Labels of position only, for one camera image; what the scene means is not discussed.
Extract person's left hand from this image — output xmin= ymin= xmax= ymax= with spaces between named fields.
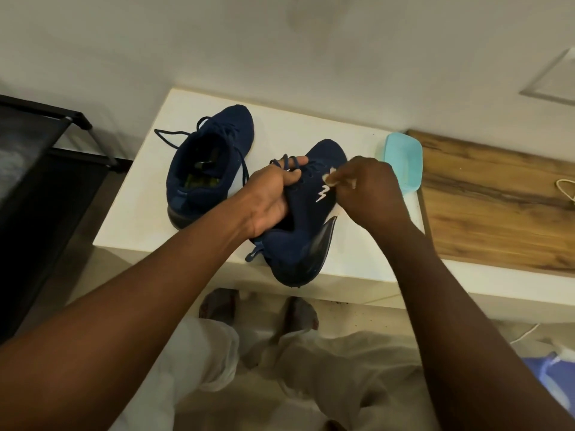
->
xmin=240 ymin=156 xmax=310 ymax=241

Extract person's right hand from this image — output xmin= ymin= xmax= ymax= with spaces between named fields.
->
xmin=324 ymin=156 xmax=414 ymax=236

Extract beige cleaning cloth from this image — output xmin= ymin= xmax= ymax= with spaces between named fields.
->
xmin=324 ymin=168 xmax=358 ymax=190

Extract black shoe rack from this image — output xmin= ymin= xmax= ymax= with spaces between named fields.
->
xmin=0 ymin=95 xmax=134 ymax=342

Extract person's right forearm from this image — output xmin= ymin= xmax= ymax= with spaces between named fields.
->
xmin=373 ymin=221 xmax=575 ymax=431

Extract person's left forearm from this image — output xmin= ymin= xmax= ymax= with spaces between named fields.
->
xmin=0 ymin=197 xmax=255 ymax=431

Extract person's left foot grey sock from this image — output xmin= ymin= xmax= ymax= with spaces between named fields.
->
xmin=199 ymin=287 xmax=240 ymax=324

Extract person's foot grey sock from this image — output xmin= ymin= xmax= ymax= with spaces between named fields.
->
xmin=199 ymin=287 xmax=240 ymax=324
xmin=280 ymin=296 xmax=320 ymax=335

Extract person's right foot grey sock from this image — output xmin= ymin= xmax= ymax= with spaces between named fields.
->
xmin=280 ymin=296 xmax=320 ymax=335

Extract light blue plastic container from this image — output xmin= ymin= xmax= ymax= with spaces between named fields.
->
xmin=382 ymin=132 xmax=424 ymax=197

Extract brown wooden board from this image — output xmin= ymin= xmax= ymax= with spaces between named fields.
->
xmin=406 ymin=129 xmax=575 ymax=279

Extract white shorts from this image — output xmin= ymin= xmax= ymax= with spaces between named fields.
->
xmin=110 ymin=316 xmax=441 ymax=431

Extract blue plastic bag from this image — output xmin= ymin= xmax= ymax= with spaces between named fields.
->
xmin=523 ymin=350 xmax=575 ymax=418

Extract white floor cable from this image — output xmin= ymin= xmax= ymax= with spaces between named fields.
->
xmin=510 ymin=323 xmax=540 ymax=345

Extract white wall switch plate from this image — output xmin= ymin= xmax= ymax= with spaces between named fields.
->
xmin=520 ymin=47 xmax=575 ymax=107

